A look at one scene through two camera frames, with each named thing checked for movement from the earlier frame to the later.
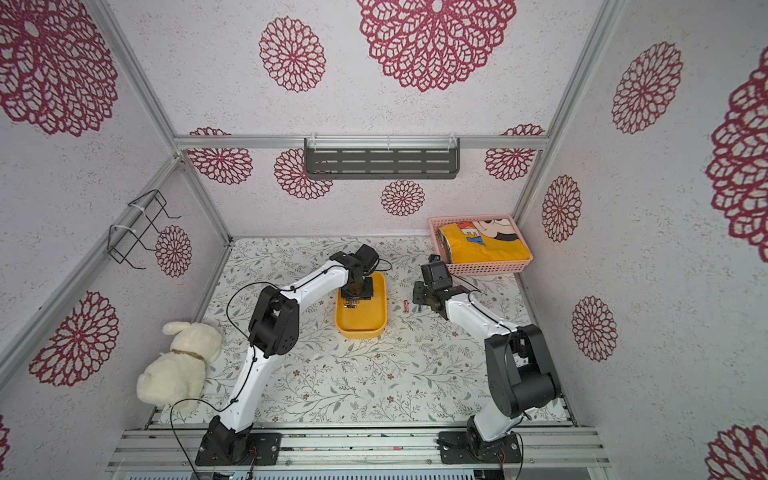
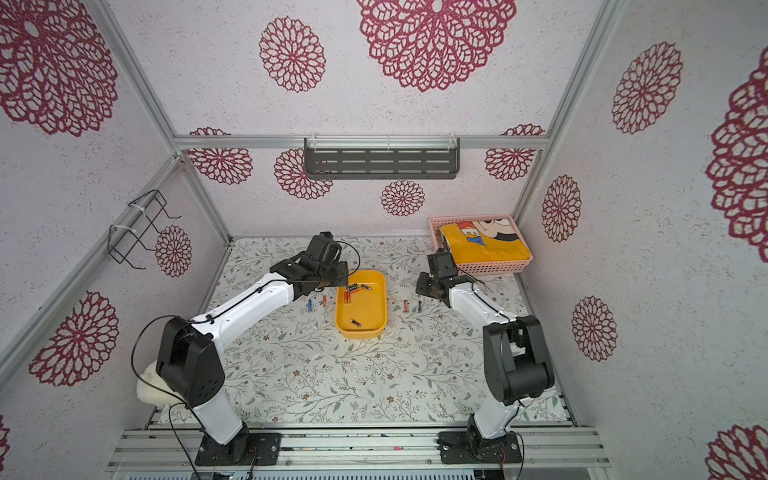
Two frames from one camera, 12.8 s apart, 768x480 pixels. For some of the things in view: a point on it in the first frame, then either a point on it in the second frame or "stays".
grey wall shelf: [377, 158] stays
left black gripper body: [363, 290] -> [333, 276]
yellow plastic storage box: [369, 319] stays
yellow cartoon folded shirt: [484, 240] stays
